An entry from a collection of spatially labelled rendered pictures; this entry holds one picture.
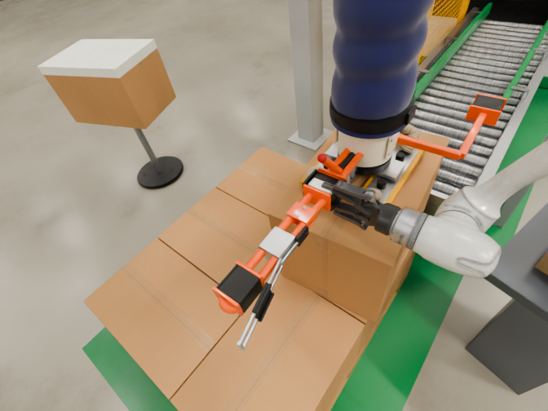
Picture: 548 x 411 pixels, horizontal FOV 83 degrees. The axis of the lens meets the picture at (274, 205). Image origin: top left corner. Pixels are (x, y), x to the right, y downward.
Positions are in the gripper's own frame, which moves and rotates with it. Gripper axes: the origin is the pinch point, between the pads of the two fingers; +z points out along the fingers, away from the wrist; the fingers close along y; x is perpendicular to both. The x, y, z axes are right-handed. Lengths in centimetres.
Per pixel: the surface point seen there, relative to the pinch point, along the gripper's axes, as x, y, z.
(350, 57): 15.9, -28.9, 1.7
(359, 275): -3.7, 25.4, -14.9
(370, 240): 1.3, 13.5, -14.8
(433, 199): 61, 50, -21
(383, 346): 11, 108, -28
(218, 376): -49, 53, 12
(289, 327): -21, 53, 1
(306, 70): 133, 43, 93
